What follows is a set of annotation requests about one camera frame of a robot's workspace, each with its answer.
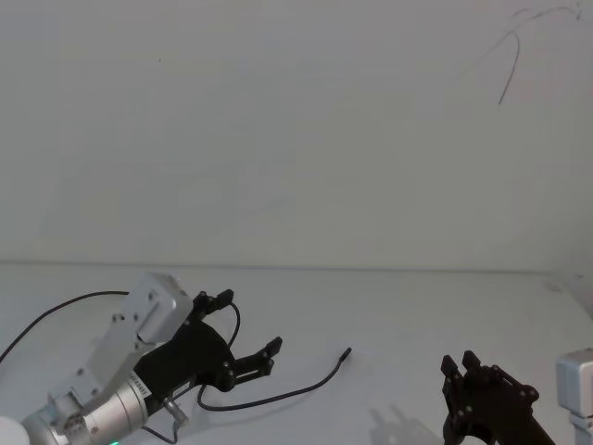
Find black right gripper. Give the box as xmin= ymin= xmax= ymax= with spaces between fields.
xmin=439 ymin=349 xmax=558 ymax=445

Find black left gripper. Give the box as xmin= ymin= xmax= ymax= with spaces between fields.
xmin=132 ymin=288 xmax=284 ymax=414

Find white table cloth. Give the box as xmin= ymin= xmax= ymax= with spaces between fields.
xmin=0 ymin=260 xmax=593 ymax=445

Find long black cable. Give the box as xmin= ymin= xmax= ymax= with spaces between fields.
xmin=0 ymin=290 xmax=353 ymax=413

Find thin gripper cable silver plug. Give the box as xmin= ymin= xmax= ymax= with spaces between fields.
xmin=140 ymin=399 xmax=190 ymax=442

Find plain pale wall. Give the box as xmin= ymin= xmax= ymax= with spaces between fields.
xmin=0 ymin=0 xmax=593 ymax=274

